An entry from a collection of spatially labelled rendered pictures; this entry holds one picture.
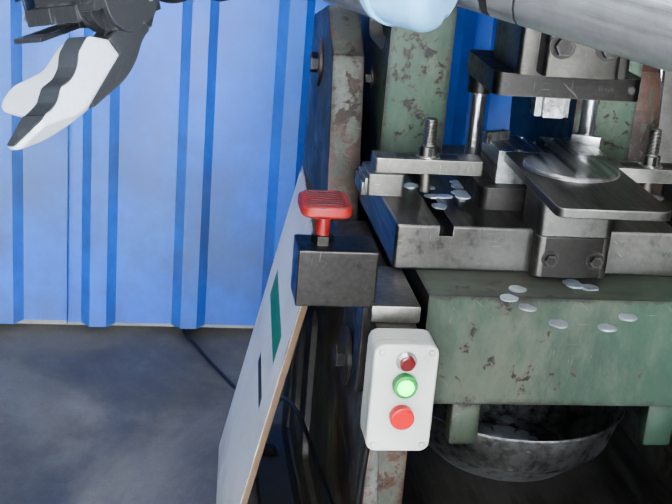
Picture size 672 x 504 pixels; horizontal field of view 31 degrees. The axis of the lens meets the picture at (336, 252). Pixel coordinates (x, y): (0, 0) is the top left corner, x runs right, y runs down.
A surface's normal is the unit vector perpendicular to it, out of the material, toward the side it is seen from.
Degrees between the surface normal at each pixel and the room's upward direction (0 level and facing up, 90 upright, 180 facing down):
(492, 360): 90
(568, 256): 90
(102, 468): 0
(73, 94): 78
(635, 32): 110
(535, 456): 105
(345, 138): 74
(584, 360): 90
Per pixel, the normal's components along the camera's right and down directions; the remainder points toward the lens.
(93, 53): 0.86, 0.04
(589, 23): -0.51, 0.58
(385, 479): 0.13, 0.34
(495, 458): -0.22, 0.55
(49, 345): 0.07, -0.94
